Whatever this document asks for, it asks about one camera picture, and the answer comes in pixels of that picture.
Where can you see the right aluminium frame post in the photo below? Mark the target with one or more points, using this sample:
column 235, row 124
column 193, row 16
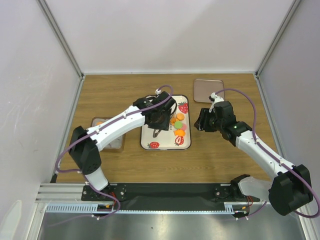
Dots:
column 279, row 33

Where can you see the white strawberry tray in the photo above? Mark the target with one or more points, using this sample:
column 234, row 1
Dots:
column 166, row 140

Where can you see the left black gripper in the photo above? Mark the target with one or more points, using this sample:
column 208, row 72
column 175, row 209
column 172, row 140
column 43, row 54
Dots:
column 164, row 125

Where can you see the pink round cookie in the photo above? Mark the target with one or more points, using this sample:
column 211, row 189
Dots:
column 184, row 127

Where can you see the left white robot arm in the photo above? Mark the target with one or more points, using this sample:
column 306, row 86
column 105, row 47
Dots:
column 86, row 144

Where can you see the aluminium frame post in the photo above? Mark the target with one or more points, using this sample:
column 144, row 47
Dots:
column 279, row 33
column 52, row 22

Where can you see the brown round cookie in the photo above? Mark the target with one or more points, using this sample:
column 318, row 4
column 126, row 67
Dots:
column 173, row 120

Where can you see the brown tin lid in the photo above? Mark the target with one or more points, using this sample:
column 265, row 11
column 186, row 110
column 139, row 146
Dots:
column 203, row 88

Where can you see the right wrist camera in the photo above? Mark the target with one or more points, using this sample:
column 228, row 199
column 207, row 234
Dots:
column 214, row 99

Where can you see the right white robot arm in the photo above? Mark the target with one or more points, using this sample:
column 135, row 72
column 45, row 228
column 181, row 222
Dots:
column 289, row 187

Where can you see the orange fish cookie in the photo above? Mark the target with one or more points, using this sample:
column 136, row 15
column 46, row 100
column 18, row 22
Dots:
column 179, row 133

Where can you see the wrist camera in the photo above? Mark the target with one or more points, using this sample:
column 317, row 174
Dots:
column 214, row 99
column 150, row 97

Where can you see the left aluminium frame post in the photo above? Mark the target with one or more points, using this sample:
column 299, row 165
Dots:
column 52, row 22

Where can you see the green round cookie right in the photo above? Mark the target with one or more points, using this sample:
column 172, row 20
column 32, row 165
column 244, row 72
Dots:
column 178, row 125

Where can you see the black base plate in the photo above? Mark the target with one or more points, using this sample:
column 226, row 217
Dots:
column 176, row 196

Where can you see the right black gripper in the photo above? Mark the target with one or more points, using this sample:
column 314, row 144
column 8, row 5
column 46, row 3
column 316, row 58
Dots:
column 201, row 124

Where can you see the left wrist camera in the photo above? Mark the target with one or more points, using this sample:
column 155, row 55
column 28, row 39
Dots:
column 150, row 97

